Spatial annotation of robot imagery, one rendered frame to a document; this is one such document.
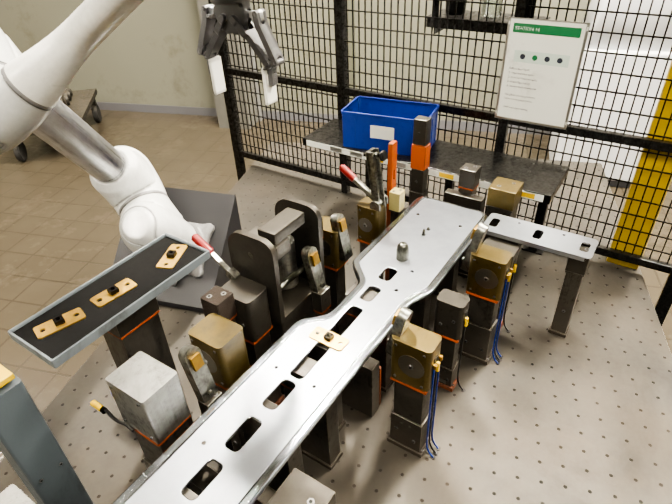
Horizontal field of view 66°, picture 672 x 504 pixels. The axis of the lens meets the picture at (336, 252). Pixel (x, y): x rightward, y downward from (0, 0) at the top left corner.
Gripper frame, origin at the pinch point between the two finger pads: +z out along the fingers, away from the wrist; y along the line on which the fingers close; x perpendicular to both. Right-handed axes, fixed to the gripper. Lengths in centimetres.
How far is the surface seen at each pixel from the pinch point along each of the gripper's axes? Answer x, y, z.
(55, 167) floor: 116, -335, 146
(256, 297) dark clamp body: -15.1, 9.5, 38.3
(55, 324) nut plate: -47, -9, 29
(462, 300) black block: 16, 44, 47
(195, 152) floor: 193, -253, 146
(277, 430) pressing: -35, 30, 46
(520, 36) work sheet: 90, 28, 6
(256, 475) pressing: -43, 32, 46
